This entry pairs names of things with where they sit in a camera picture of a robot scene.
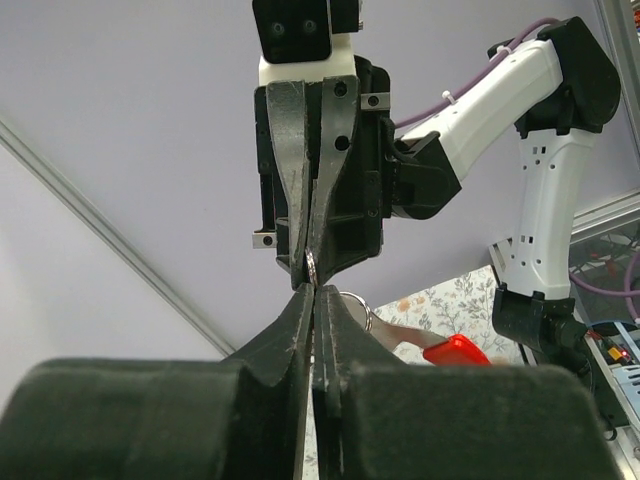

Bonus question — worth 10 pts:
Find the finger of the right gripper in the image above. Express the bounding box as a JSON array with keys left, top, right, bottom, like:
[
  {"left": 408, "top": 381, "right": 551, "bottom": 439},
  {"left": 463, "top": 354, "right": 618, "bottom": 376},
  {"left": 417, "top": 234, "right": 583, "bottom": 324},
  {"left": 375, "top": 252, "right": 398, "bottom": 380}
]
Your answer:
[
  {"left": 307, "top": 75, "right": 385, "bottom": 286},
  {"left": 266, "top": 80, "right": 310, "bottom": 289}
]

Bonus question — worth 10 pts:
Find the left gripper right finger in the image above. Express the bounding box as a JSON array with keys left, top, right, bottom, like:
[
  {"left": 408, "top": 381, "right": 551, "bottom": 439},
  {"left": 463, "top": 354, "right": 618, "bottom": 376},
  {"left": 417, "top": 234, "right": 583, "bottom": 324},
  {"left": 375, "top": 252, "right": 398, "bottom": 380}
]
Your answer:
[{"left": 313, "top": 286, "right": 620, "bottom": 479}]

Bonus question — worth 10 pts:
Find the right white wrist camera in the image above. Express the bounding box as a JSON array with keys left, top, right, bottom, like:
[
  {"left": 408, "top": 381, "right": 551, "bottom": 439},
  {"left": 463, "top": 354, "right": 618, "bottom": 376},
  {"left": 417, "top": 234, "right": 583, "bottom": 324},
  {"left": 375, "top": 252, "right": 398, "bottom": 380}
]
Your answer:
[{"left": 252, "top": 0, "right": 362, "bottom": 87}]

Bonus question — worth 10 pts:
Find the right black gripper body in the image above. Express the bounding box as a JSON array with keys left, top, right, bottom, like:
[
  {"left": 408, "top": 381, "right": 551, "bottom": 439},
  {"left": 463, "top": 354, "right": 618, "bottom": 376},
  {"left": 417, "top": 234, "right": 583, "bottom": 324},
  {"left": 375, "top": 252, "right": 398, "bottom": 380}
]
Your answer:
[{"left": 254, "top": 56, "right": 392, "bottom": 280}]

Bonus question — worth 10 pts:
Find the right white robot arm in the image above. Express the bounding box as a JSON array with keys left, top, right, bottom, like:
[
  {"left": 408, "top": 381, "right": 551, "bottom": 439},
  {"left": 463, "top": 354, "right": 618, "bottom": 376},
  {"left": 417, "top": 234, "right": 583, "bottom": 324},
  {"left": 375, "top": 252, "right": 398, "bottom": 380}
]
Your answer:
[{"left": 254, "top": 14, "right": 621, "bottom": 374}]

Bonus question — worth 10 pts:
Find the silver keyring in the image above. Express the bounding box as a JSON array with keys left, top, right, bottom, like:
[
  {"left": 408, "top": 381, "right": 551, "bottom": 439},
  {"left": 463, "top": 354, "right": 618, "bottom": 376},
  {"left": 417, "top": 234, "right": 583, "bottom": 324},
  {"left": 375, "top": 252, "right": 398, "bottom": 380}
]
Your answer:
[{"left": 305, "top": 248, "right": 320, "bottom": 288}]

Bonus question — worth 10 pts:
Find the red handled metal key tool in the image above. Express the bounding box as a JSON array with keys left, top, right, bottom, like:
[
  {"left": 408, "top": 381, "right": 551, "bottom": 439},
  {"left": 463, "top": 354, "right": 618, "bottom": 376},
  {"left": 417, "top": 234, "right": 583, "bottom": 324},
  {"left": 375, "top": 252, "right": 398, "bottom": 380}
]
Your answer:
[{"left": 340, "top": 292, "right": 491, "bottom": 365}]

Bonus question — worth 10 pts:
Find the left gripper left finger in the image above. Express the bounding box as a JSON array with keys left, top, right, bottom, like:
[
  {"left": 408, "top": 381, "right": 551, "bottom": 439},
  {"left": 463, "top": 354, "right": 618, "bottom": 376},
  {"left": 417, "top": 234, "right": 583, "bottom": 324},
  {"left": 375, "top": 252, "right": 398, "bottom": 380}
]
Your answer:
[{"left": 1, "top": 284, "right": 315, "bottom": 479}]

